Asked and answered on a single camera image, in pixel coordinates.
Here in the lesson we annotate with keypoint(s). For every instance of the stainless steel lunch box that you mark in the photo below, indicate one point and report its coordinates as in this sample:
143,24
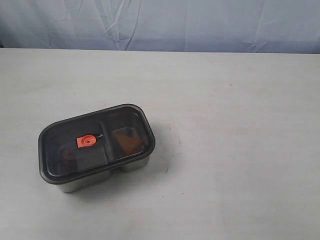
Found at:
94,177

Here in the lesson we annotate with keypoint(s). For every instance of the yellow toy cheese wedge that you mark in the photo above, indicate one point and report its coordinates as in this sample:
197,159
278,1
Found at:
127,145

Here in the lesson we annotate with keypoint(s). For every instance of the transparent lid with orange valve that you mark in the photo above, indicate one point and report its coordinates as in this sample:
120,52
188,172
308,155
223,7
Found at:
90,136

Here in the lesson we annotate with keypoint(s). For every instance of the red toy sausage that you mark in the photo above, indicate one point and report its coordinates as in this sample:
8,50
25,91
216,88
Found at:
68,161

